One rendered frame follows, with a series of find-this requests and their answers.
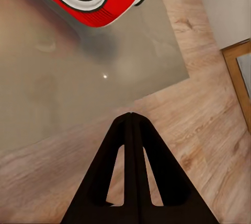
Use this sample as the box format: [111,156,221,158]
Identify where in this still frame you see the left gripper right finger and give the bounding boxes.
[131,112,219,224]

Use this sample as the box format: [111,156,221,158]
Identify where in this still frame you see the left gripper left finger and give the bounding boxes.
[60,112,139,224]

